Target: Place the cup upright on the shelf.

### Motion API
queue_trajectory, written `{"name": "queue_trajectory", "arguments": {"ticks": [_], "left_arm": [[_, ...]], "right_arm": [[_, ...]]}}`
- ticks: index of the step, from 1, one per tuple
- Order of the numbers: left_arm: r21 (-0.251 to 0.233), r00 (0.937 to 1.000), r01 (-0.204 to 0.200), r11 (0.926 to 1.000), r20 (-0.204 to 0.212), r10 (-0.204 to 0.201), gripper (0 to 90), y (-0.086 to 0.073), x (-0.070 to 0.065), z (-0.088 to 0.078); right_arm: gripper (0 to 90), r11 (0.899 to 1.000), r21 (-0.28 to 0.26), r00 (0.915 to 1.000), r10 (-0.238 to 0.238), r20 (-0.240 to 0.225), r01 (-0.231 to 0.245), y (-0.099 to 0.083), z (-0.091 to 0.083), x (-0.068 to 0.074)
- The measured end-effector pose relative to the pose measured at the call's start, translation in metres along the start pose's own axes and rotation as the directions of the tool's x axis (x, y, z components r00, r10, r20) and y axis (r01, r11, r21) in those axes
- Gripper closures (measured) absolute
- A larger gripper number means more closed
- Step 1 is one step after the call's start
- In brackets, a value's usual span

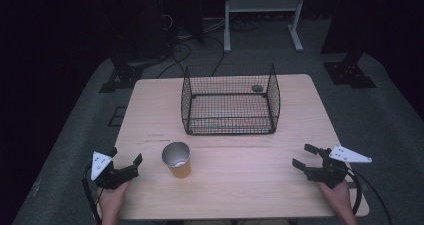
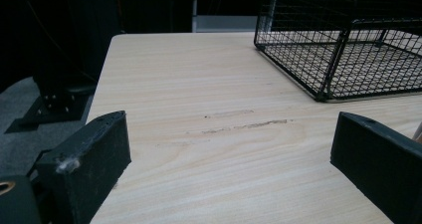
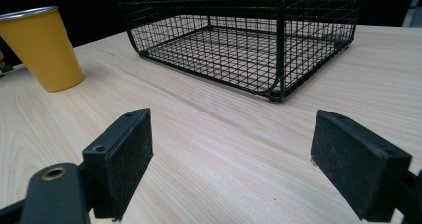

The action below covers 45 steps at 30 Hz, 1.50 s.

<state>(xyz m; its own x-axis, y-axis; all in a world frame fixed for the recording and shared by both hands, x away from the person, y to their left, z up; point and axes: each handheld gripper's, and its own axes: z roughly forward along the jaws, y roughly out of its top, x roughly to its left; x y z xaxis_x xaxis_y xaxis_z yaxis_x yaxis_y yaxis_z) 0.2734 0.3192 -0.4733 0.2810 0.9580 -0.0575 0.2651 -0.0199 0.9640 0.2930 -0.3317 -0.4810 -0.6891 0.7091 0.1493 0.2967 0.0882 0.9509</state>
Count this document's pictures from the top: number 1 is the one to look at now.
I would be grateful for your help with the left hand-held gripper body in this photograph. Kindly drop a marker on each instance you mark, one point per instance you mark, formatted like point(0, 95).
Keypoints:
point(117, 177)

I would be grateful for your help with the black floor frame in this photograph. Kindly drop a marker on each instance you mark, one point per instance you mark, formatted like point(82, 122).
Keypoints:
point(117, 116)

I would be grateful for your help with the black stand base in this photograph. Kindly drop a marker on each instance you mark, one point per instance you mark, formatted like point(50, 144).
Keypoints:
point(125, 76)
point(350, 73)

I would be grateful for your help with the person's left hand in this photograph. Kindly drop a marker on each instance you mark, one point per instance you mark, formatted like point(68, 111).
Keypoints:
point(111, 200)

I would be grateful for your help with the person's right hand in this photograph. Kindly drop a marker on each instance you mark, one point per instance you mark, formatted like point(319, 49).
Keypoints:
point(338, 198)

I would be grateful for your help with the orange paper cup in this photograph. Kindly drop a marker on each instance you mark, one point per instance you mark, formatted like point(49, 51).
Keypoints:
point(181, 170)

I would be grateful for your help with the small dark round object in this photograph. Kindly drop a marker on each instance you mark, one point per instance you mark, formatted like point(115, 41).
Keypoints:
point(257, 88)

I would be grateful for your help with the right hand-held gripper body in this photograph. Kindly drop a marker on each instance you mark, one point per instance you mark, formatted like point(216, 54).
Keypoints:
point(330, 173)

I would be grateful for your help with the white metal desk frame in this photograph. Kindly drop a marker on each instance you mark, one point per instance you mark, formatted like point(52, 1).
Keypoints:
point(263, 4)

